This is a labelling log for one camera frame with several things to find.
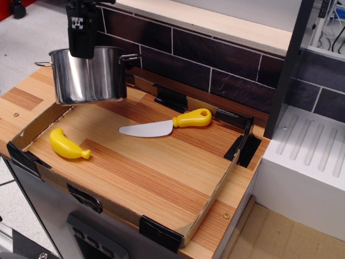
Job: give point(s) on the dark oven control panel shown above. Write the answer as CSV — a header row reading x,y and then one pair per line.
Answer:
x,y
92,243

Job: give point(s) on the cardboard fence with black tape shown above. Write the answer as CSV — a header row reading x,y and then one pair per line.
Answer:
x,y
175,195

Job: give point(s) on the white drainboard sink unit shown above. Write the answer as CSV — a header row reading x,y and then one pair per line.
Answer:
x,y
301,175

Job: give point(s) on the yellow handled toy knife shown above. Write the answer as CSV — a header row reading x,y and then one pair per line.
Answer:
x,y
197,118

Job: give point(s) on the black vertical post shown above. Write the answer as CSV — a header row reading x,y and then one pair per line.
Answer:
x,y
300,40

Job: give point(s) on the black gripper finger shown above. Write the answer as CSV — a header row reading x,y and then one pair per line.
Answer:
x,y
81,43

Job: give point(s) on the yellow toy banana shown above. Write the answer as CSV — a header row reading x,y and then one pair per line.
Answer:
x,y
65,147

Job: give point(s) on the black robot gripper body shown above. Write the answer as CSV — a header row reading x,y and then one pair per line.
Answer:
x,y
83,15

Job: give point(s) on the black caster wheel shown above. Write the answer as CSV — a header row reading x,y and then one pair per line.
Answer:
x,y
17,9

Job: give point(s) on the stainless steel pot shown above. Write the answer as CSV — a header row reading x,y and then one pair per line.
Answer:
x,y
89,81

